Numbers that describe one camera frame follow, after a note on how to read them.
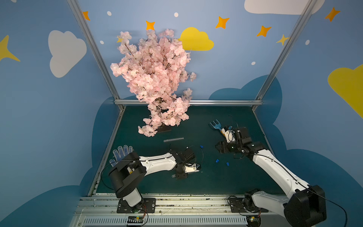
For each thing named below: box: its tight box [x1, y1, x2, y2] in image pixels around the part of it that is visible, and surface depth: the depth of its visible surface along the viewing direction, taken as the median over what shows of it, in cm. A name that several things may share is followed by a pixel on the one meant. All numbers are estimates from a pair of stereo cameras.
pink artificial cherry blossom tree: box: [110, 28, 197, 138], surface depth 72 cm
